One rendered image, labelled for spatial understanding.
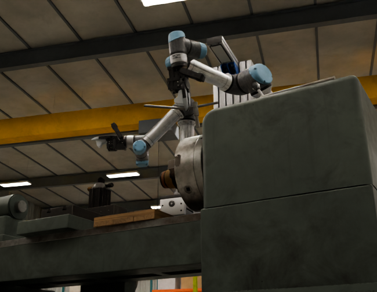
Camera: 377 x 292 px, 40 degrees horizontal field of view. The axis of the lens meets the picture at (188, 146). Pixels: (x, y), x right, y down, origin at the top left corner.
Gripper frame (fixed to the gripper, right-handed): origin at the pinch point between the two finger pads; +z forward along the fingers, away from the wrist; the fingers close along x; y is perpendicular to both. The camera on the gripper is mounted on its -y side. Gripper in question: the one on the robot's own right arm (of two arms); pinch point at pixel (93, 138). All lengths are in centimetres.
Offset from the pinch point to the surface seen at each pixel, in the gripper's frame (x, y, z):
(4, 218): -44, 52, 34
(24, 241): -67, 65, 15
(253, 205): -126, 57, -82
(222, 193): -119, 52, -71
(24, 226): -75, 59, 13
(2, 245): -60, 66, 28
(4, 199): -40, 42, 36
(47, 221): -81, 57, 2
